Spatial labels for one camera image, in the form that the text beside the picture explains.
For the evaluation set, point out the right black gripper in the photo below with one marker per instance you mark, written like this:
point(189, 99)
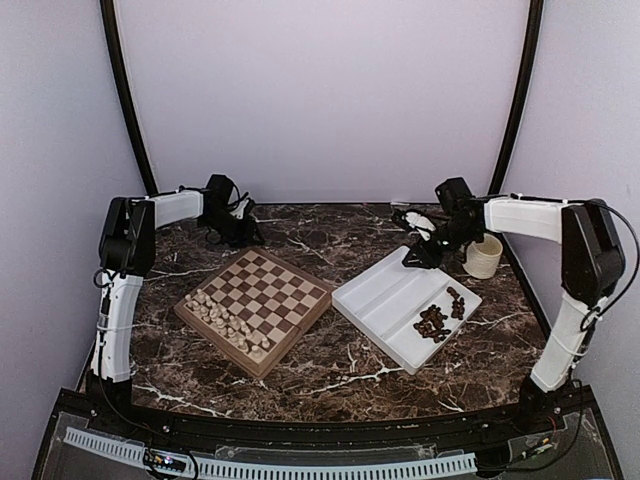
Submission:
point(431, 258)

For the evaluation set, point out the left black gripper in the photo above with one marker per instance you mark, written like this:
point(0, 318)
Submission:
point(246, 235)

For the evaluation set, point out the white plastic tray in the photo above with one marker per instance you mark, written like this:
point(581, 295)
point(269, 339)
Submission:
point(385, 300)

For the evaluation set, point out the wooden chess board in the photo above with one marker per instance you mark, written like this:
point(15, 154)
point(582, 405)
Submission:
point(272, 296)

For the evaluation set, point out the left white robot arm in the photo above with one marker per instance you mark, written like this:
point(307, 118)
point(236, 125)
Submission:
point(127, 252)

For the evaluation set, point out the dark chess pieces small pile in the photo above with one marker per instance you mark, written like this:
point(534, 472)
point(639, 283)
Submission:
point(458, 304)

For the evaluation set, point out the white chess pieces row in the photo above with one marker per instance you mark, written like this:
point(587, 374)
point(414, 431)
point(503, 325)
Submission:
point(234, 330)

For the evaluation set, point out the cream ceramic mug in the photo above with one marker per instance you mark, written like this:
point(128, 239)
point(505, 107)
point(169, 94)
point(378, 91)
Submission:
point(483, 258)

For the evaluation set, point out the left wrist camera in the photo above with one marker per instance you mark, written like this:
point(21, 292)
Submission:
point(240, 209)

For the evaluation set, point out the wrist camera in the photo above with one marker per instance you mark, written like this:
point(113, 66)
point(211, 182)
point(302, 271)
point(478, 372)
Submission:
point(414, 221)
point(240, 209)

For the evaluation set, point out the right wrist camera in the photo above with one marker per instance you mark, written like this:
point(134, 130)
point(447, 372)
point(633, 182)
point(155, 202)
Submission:
point(414, 221)

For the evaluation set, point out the right black frame post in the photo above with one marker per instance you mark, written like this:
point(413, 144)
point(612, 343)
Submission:
point(521, 89)

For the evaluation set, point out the black frame post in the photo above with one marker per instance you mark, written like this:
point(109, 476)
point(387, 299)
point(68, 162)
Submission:
point(123, 90)
point(521, 89)

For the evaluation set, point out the left black frame post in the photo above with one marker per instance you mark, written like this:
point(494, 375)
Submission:
point(123, 90)

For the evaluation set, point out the white slotted cable duct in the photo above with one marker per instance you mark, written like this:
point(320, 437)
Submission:
point(247, 463)

